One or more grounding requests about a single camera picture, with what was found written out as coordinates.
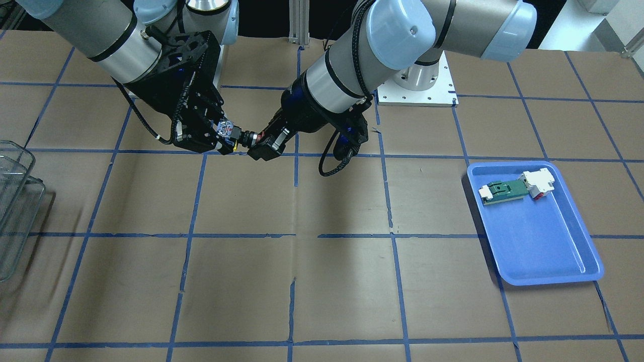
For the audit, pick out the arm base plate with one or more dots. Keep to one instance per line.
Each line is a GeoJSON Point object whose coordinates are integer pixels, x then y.
{"type": "Point", "coordinates": [427, 82]}

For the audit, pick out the green relay socket module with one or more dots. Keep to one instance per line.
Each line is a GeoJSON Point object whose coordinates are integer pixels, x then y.
{"type": "Point", "coordinates": [500, 191]}

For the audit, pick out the blue plastic tray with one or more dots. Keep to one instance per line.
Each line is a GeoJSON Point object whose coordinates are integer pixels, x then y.
{"type": "Point", "coordinates": [535, 242]}

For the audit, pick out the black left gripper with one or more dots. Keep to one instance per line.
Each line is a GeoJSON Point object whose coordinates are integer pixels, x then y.
{"type": "Point", "coordinates": [306, 111]}

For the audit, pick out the aluminium frame post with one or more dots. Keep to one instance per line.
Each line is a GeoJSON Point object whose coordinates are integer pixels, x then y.
{"type": "Point", "coordinates": [299, 12]}

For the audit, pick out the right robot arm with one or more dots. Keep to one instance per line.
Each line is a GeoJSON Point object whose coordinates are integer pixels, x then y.
{"type": "Point", "coordinates": [127, 42]}

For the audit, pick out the red emergency stop button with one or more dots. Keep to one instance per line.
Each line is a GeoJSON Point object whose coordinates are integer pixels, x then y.
{"type": "Point", "coordinates": [229, 137]}

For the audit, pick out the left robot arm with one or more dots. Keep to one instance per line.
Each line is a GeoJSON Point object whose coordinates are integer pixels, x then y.
{"type": "Point", "coordinates": [385, 39]}

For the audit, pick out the white circuit breaker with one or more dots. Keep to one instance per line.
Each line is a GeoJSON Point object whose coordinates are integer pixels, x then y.
{"type": "Point", "coordinates": [538, 183]}

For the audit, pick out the wire mesh shelf rack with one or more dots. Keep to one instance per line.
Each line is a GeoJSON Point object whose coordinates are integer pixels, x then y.
{"type": "Point", "coordinates": [21, 197]}

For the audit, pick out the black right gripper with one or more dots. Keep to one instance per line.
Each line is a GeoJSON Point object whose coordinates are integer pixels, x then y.
{"type": "Point", "coordinates": [151, 89]}

